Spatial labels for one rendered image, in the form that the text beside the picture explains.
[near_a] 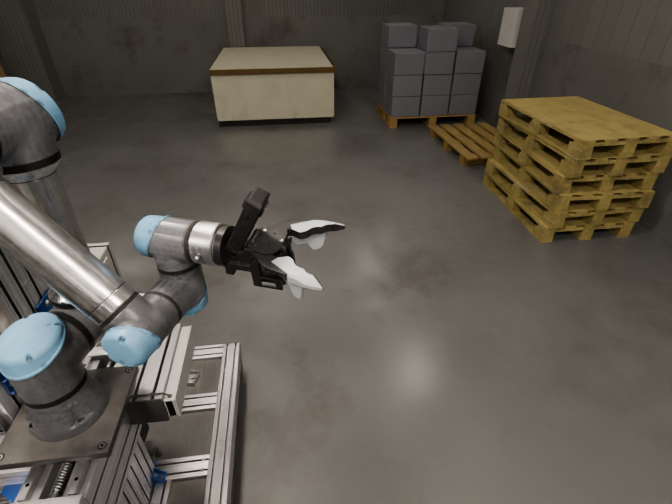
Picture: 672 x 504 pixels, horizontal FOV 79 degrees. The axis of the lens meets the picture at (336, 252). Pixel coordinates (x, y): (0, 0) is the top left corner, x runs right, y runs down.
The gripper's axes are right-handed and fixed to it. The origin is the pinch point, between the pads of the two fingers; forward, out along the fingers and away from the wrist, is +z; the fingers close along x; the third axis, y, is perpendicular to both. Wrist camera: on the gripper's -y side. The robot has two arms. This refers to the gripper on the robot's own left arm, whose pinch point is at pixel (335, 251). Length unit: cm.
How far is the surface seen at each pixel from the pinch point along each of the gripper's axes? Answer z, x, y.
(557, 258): 125, -237, 192
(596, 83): 169, -437, 118
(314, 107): -173, -546, 210
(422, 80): -15, -578, 172
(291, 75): -203, -541, 162
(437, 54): 2, -583, 137
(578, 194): 133, -270, 150
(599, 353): 130, -133, 178
